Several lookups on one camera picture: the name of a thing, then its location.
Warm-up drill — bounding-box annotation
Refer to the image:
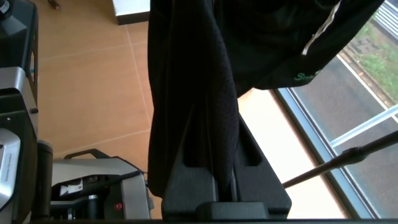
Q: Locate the window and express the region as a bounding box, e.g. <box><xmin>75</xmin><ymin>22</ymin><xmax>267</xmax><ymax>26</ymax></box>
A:
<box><xmin>273</xmin><ymin>0</ymin><xmax>398</xmax><ymax>218</ymax></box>

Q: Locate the black garment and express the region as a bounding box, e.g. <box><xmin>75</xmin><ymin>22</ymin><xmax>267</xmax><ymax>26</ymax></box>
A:
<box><xmin>213</xmin><ymin>0</ymin><xmax>386</xmax><ymax>98</ymax></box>

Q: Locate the heap of clothes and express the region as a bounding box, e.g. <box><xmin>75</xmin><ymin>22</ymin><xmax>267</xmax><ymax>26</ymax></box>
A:
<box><xmin>147</xmin><ymin>0</ymin><xmax>240</xmax><ymax>198</ymax></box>

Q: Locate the black clothes rack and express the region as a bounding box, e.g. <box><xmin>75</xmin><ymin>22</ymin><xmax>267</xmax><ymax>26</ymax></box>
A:
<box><xmin>282</xmin><ymin>130</ymin><xmax>398</xmax><ymax>190</ymax></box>

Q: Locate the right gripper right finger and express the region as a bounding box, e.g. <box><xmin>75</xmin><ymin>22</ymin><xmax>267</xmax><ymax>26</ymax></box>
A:
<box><xmin>231</xmin><ymin>116</ymin><xmax>292</xmax><ymax>218</ymax></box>

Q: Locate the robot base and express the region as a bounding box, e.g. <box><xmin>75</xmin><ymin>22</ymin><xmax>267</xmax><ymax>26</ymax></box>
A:
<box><xmin>0</xmin><ymin>67</ymin><xmax>155</xmax><ymax>222</ymax></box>

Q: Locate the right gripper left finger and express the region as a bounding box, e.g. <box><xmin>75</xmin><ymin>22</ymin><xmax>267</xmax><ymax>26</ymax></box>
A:
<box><xmin>161</xmin><ymin>146</ymin><xmax>219</xmax><ymax>219</ymax></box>

